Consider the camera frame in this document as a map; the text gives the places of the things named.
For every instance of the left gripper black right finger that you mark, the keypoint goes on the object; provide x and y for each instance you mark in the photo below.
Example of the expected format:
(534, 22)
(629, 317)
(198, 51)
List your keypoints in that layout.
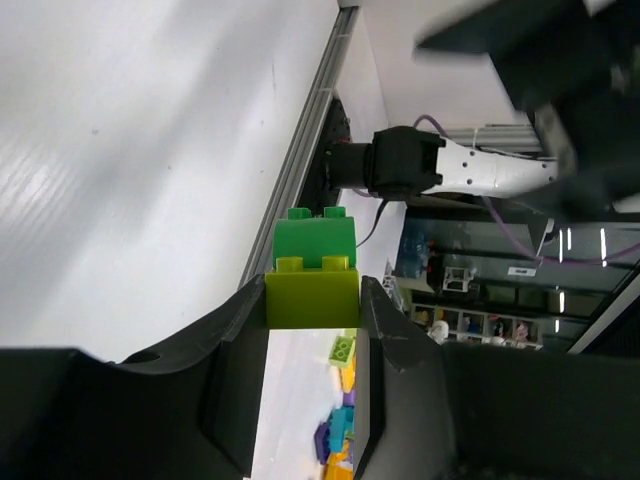
(426, 410)

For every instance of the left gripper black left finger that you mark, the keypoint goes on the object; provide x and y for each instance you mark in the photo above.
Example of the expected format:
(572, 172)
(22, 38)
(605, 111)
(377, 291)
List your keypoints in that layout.
(184, 408)

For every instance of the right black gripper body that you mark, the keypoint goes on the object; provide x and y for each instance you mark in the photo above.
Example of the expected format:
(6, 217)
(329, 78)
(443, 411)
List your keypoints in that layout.
(575, 74)

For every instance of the yellow green red lego stack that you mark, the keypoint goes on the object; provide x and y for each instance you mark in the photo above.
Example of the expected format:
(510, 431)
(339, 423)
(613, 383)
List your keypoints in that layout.
(314, 282)

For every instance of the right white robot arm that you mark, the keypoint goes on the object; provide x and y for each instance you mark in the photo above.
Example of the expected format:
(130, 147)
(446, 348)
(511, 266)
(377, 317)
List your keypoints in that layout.
(402, 162)

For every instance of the scattered background lego pile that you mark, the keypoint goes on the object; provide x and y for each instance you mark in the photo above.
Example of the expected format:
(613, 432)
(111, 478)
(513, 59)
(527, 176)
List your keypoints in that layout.
(334, 439)

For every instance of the aluminium front rail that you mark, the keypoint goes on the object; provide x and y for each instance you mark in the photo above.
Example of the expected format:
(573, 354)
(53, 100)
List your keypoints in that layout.
(290, 181)

